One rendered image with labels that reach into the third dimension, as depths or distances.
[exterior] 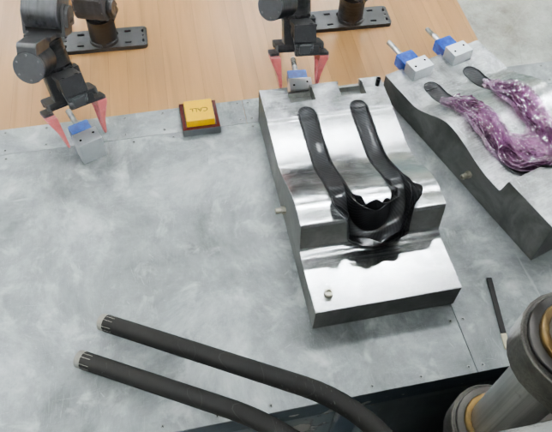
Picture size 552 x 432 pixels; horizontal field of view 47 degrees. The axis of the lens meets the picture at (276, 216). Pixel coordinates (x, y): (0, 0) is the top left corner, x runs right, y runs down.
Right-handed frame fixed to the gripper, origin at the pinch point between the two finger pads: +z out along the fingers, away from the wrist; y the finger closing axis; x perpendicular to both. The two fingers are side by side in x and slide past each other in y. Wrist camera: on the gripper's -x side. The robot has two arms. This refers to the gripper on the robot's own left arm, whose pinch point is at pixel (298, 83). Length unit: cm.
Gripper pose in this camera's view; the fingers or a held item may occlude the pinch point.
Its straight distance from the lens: 141.7
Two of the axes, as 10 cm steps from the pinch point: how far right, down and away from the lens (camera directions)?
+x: -1.2, -4.3, 9.0
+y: 9.9, -0.9, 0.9
